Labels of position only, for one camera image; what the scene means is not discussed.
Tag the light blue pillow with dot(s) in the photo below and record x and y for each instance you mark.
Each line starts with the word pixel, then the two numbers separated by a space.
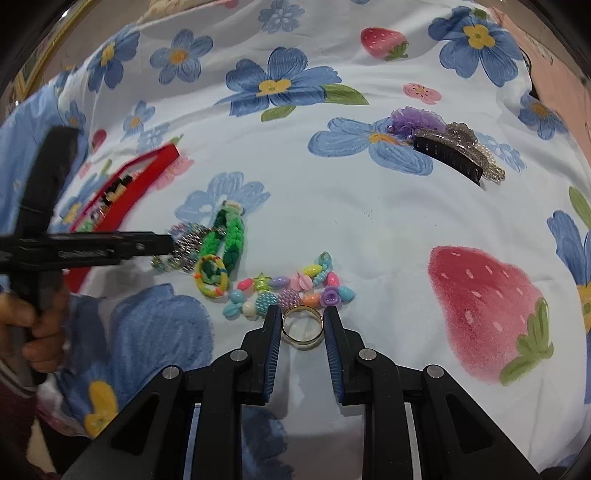
pixel 11 152

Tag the person's left forearm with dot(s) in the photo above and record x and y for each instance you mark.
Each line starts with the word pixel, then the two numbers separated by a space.
pixel 18 406

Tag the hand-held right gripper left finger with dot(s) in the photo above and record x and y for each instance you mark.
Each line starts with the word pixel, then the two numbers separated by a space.
pixel 272 355

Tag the person's left hand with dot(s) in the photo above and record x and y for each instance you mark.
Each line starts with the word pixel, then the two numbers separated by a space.
pixel 44 341

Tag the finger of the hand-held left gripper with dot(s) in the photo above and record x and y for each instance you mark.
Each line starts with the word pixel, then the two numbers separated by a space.
pixel 152 242

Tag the purple flower scrunchie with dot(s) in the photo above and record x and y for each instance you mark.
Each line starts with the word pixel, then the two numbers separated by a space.
pixel 415 120

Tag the dark glitter hair claw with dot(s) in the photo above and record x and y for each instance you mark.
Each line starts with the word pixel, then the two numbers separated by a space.
pixel 443 150

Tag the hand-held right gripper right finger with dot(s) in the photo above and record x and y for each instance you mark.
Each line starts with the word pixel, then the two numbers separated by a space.
pixel 333 355

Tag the red shallow box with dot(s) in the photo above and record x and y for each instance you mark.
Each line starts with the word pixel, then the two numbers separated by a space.
pixel 134 194

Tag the gold bed frame edge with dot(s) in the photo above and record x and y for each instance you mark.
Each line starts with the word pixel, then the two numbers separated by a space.
pixel 51 44

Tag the pink printed sheet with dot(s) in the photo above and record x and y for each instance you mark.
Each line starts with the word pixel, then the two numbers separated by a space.
pixel 554 69

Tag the floral bedsheet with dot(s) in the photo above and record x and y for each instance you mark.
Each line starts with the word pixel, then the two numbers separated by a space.
pixel 392 230

